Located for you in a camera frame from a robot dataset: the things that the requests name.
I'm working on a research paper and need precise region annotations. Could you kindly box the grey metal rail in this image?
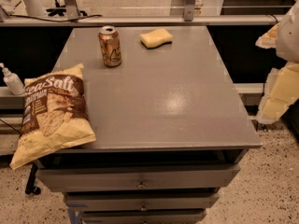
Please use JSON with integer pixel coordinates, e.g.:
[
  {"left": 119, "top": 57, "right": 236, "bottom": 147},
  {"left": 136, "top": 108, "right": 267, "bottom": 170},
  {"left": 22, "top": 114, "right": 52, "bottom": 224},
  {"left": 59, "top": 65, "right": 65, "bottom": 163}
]
[{"left": 0, "top": 15, "right": 283, "bottom": 27}]

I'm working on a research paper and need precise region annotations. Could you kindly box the sea salt chips bag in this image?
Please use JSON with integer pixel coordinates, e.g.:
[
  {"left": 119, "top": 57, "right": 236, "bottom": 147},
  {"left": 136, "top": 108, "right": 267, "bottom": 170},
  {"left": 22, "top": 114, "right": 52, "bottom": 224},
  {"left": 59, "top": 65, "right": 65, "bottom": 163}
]
[{"left": 10, "top": 63, "right": 96, "bottom": 170}]

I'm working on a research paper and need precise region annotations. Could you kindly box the yellow sponge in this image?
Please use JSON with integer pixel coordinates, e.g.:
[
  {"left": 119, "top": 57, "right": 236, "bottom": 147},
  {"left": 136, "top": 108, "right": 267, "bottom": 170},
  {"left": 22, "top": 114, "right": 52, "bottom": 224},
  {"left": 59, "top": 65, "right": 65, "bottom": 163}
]
[{"left": 140, "top": 29, "right": 173, "bottom": 49}]

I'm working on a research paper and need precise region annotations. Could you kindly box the grey drawer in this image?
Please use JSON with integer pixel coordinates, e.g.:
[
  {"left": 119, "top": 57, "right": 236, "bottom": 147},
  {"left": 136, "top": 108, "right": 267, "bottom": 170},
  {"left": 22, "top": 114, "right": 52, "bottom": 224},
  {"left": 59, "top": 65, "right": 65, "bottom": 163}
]
[
  {"left": 36, "top": 164, "right": 240, "bottom": 192},
  {"left": 64, "top": 192, "right": 219, "bottom": 212},
  {"left": 82, "top": 209, "right": 206, "bottom": 224}
]

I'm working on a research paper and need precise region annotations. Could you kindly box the grey bottom drawer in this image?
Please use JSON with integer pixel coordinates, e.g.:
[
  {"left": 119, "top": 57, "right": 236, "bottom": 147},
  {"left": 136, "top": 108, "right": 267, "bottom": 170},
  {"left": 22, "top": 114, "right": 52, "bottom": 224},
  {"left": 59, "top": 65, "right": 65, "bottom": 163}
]
[{"left": 82, "top": 209, "right": 206, "bottom": 224}]

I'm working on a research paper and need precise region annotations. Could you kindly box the black caster leg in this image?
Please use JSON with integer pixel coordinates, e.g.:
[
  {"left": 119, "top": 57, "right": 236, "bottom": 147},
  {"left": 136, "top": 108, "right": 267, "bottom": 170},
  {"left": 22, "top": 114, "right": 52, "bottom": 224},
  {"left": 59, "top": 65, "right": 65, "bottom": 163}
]
[{"left": 25, "top": 163, "right": 41, "bottom": 195}]

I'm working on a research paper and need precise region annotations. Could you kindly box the grey middle drawer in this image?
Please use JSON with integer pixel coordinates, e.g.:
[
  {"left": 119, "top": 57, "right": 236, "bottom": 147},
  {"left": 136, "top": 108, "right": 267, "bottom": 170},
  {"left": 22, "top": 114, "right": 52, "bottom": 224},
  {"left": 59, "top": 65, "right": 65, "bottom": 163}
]
[{"left": 64, "top": 192, "right": 219, "bottom": 212}]

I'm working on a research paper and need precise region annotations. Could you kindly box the orange soda can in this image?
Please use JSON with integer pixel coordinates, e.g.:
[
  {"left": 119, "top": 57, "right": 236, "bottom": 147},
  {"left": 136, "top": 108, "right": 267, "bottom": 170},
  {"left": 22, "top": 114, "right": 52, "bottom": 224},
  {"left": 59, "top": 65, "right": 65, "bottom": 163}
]
[{"left": 98, "top": 25, "right": 121, "bottom": 67}]

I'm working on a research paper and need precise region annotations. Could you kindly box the white pump bottle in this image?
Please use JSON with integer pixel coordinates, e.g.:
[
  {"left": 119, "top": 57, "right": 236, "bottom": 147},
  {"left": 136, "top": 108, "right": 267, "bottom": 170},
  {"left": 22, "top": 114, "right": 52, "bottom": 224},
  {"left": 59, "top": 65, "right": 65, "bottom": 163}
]
[{"left": 0, "top": 63, "right": 25, "bottom": 95}]

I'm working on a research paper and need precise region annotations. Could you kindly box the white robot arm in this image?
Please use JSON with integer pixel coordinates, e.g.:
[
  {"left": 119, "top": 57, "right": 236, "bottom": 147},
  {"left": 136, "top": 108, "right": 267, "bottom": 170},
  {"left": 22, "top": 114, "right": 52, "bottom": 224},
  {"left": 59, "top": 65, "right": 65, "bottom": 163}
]
[{"left": 255, "top": 1, "right": 299, "bottom": 124}]

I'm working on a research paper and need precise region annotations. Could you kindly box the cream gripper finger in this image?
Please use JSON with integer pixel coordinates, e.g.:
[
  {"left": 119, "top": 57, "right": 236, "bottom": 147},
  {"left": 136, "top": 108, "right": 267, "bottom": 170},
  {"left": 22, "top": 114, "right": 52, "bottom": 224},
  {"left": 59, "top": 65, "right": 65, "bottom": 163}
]
[
  {"left": 256, "top": 62, "right": 299, "bottom": 124},
  {"left": 255, "top": 23, "right": 279, "bottom": 49}
]

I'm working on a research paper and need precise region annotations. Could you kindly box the grey top drawer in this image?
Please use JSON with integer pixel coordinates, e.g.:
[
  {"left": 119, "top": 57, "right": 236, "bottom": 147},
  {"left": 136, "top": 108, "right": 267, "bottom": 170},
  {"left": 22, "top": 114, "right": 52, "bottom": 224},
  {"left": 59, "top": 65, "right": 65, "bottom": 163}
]
[{"left": 36, "top": 164, "right": 240, "bottom": 192}]

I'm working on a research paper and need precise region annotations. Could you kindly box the black cable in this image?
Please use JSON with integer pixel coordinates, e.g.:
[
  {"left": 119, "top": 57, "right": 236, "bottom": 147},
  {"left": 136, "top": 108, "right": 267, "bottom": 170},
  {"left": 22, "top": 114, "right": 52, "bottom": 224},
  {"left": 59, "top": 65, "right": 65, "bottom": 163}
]
[{"left": 8, "top": 13, "right": 103, "bottom": 23}]

